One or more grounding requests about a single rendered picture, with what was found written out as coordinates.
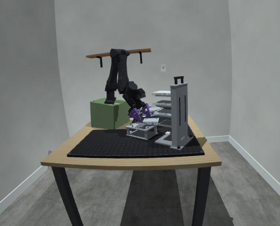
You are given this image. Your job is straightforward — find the black perforated breadboard table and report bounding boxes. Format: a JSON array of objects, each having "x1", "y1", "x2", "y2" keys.
[{"x1": 67, "y1": 125, "x2": 204, "y2": 158}]

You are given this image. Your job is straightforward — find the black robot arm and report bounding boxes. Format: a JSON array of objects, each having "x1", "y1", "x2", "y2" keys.
[{"x1": 104, "y1": 49, "x2": 146, "y2": 106}]

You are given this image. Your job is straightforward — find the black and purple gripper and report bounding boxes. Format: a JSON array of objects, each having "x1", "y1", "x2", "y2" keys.
[{"x1": 127, "y1": 100, "x2": 151, "y2": 121}]

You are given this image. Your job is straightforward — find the white multiwell plate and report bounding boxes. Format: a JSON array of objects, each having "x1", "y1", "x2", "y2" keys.
[{"x1": 153, "y1": 109, "x2": 171, "y2": 116}]

